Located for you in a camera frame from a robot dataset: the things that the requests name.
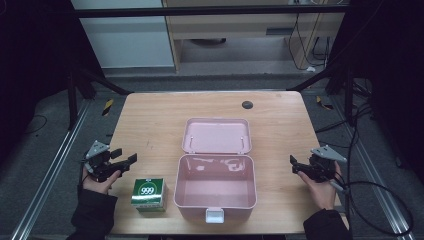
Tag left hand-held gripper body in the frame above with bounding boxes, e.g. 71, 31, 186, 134
83, 140, 122, 183

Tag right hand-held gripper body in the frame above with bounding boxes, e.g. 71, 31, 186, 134
299, 145, 348, 184

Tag green and white medicine box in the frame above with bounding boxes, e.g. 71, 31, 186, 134
130, 177, 168, 213

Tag pink plastic storage box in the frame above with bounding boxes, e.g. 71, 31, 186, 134
173, 116, 258, 224

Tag person's left hand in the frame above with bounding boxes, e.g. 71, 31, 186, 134
81, 167, 123, 196

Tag person's right hand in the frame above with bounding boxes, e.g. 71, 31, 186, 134
297, 162, 344, 211

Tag yellow and black tape strip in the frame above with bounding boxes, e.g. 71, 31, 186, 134
101, 98, 115, 117
315, 95, 335, 112

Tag dark curtain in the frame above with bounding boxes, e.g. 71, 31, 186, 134
328, 0, 424, 184
0, 0, 105, 164

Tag white cabinet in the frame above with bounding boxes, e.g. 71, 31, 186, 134
70, 0, 176, 70

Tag light wooden desk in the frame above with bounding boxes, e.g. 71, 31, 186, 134
162, 0, 345, 72

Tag black metal crossbar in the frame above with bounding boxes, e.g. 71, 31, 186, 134
70, 5, 350, 19

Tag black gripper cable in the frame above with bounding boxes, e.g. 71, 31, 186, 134
329, 179, 415, 237

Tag aluminium floor rail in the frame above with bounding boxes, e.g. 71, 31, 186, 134
332, 96, 417, 240
10, 99, 92, 240

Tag black floor cable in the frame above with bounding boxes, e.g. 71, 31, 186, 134
23, 114, 48, 135

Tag black metal frame stand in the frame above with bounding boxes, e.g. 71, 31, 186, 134
287, 61, 356, 128
66, 64, 134, 132

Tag black hanging cables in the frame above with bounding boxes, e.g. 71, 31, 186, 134
287, 12, 333, 72

